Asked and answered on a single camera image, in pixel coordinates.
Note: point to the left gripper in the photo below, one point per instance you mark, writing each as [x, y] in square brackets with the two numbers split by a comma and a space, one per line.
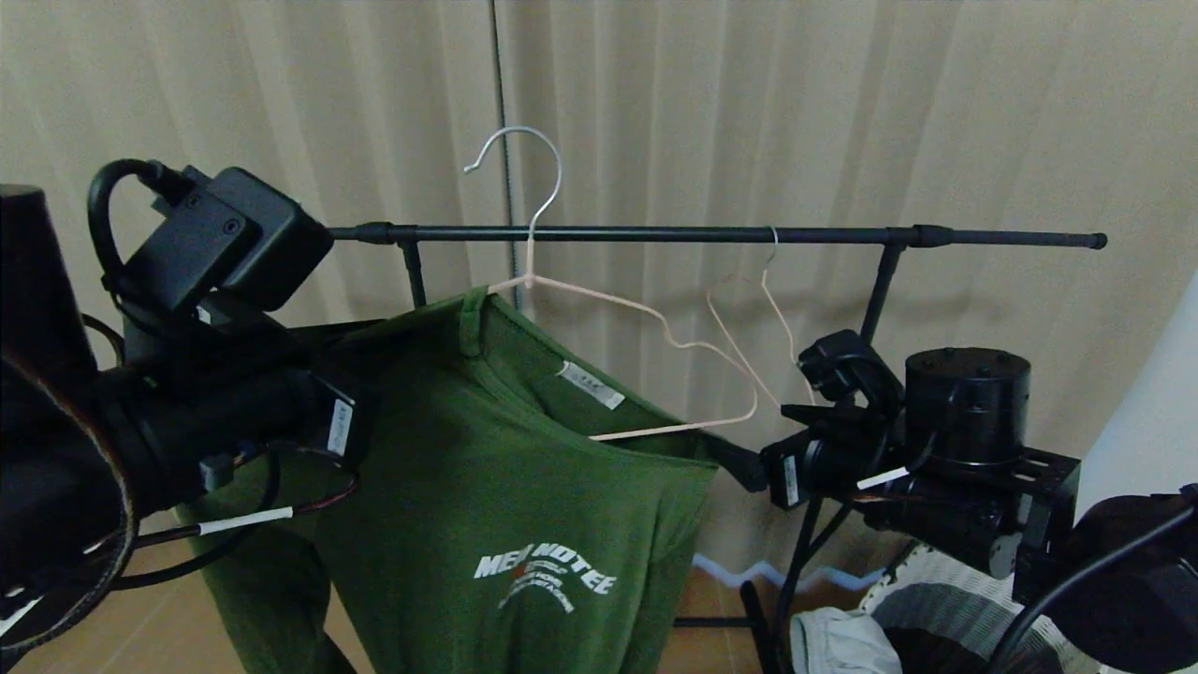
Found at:
[234, 421]

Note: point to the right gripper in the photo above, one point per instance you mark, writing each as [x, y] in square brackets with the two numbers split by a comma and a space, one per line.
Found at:
[833, 463]

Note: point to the pale grey shorts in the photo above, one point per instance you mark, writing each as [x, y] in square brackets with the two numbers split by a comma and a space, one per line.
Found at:
[833, 646]

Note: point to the green printed sleeveless shirt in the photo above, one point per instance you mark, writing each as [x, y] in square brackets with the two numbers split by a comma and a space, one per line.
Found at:
[468, 487]

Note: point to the pink clothes hanger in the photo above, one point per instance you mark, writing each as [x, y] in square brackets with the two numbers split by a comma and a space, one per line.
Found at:
[530, 267]
[793, 354]

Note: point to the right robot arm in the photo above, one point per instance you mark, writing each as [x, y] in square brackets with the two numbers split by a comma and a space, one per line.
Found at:
[964, 402]

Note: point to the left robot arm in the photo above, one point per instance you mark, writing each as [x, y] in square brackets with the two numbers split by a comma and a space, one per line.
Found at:
[37, 449]

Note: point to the white laundry basket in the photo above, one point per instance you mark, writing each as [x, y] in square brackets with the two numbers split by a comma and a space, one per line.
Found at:
[945, 608]

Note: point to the black clothes rack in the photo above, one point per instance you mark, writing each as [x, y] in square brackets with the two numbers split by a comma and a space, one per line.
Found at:
[655, 233]

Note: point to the beige curtain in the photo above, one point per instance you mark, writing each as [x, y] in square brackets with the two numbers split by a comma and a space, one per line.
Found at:
[842, 112]

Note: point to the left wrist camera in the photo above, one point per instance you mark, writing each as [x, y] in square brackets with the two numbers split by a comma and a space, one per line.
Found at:
[234, 234]

